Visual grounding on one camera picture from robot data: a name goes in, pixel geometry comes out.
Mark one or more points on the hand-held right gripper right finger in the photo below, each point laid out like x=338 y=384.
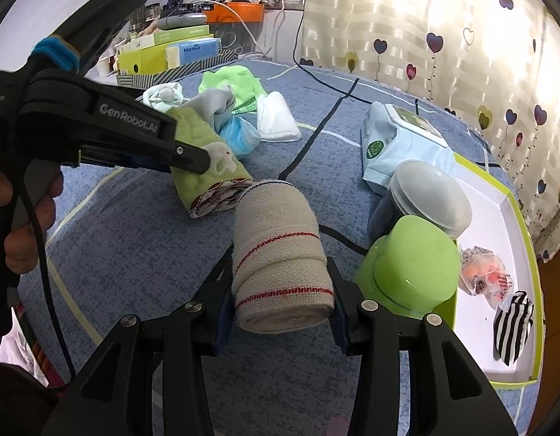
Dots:
x=341 y=331

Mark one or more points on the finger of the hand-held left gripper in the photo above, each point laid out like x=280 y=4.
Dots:
x=150 y=163
x=193 y=156

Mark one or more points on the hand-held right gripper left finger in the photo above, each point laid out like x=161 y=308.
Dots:
x=223 y=322

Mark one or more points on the green sock with white spots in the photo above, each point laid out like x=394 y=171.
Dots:
x=189 y=122

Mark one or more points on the blue face mask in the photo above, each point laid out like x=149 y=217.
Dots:
x=239 y=138

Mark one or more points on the beige striped sock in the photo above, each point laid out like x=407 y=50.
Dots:
x=280 y=259

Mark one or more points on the bright green cloth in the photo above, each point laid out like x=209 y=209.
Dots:
x=234 y=81

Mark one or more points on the white box with green rim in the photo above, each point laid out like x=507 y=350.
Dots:
x=493 y=218

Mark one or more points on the person's left hand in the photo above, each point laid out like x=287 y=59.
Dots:
x=25 y=245

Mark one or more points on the grey cloth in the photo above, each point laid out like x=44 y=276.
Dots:
x=211 y=104

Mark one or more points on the pale knotted socks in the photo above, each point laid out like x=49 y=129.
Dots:
x=164 y=95

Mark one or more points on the yellow-green file box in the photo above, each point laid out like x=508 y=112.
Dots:
x=141 y=61

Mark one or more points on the blue bed sheet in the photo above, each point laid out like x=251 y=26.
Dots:
x=139 y=245

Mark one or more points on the striped cardboard box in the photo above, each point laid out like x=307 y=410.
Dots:
x=171 y=76

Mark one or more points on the white folded cloth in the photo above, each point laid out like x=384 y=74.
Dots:
x=277 y=118

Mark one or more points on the green plastic cup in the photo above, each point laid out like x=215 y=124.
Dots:
x=411 y=259

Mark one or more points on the blue box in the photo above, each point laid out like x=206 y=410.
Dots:
x=196 y=50

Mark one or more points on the green flat box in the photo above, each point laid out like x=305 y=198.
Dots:
x=180 y=36

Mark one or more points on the grey device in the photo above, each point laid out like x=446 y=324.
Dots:
x=180 y=19

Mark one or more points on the orange bin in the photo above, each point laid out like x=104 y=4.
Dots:
x=243 y=11

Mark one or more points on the grey lidded container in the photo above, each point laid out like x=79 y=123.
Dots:
x=434 y=195

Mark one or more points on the black white striped sock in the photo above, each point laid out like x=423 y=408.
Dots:
x=513 y=327

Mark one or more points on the pale blue wet wipes pack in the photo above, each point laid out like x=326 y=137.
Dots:
x=398 y=145

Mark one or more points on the heart print curtain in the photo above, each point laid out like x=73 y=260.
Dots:
x=420 y=18

